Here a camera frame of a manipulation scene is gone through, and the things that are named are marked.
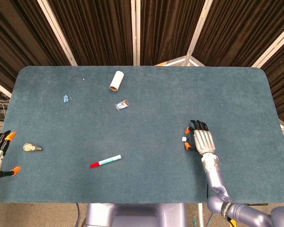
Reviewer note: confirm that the blue table cloth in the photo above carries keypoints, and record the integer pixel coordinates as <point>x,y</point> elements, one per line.
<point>142,134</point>

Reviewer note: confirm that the clear wrapped candy packet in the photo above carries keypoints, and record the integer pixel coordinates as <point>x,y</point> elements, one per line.
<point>122,105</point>

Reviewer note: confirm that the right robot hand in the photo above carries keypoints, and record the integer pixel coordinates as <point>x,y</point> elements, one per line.
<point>204,139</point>

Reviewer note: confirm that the blue binder clip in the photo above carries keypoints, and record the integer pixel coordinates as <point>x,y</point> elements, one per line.
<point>66,98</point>

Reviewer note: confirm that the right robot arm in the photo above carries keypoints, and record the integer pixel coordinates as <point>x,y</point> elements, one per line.
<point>232,196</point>

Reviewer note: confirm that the robot torso base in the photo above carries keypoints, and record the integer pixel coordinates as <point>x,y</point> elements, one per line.
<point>136,214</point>

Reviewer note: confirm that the red and white marker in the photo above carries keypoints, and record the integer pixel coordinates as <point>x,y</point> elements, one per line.
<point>105,161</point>

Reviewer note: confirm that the black curtain folding screen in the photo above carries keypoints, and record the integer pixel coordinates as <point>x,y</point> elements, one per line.
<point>142,33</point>

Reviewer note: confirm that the white cardboard tube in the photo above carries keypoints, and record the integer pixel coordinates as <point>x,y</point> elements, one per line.
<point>116,81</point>

